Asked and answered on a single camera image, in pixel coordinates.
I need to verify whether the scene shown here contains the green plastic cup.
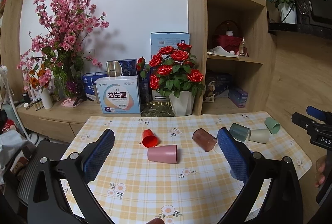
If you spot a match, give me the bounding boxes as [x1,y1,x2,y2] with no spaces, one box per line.
[265,117,280,135]

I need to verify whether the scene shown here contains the beige plastic cup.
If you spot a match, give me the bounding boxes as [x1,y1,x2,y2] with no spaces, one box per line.
[248,129,270,144]

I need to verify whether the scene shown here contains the transparent dark teal cup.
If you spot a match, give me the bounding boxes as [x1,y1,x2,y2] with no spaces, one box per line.
[229,123,250,143]

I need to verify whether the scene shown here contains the white plastic cup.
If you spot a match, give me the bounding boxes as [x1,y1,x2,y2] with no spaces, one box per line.
[214,144,223,154]

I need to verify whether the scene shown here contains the transparent brown cup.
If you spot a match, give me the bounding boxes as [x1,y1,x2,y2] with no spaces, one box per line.
[192,128,217,152]

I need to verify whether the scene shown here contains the red plastic cup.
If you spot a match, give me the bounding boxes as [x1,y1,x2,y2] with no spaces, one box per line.
[141,129,159,148]

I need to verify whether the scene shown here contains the pink plastic cup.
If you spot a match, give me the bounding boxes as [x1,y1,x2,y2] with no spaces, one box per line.
[148,145,178,164]

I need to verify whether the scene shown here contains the person's right hand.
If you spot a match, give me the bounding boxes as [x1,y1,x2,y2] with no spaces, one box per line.
[315,156,326,188]

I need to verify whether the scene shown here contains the wooden sideboard cabinet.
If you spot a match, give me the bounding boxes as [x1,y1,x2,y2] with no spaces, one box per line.
[15,98,146,144]

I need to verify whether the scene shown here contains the purple blue small box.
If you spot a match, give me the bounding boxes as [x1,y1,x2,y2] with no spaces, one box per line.
[228,88,248,108]

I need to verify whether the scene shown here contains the small white bottle vase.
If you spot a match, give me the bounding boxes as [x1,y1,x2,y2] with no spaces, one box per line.
[40,88,53,109]

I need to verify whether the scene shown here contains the dark printed box on shelf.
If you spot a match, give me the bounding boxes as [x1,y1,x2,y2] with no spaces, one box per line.
[203,76,229,103]

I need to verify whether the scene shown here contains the red basket on shelf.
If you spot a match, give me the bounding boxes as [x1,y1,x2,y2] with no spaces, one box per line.
[214,20,243,54]

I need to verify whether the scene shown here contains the yellow checkered tablecloth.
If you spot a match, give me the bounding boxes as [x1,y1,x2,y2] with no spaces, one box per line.
[60,110,313,224]

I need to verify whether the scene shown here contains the wooden shelf unit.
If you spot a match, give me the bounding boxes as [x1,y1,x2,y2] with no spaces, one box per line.
[187,0,275,115]

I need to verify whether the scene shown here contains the light blue probiotic box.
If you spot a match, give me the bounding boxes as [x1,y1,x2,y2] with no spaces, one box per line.
[95,75,141,115]

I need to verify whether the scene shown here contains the white faceted vase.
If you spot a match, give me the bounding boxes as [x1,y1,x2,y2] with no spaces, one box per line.
[169,91,194,116]

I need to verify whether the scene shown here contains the dark green patterned tin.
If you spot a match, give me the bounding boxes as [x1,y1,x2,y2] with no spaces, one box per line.
[141,101,175,117]

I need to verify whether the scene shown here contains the red rose bouquet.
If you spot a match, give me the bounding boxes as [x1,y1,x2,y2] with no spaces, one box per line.
[136,43,204,98]

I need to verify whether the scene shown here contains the blue box behind roses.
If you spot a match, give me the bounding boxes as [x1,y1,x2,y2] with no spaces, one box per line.
[150,32,190,57]

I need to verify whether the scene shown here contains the pink blossom branches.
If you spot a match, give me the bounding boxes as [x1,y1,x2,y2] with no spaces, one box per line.
[17,0,109,98]

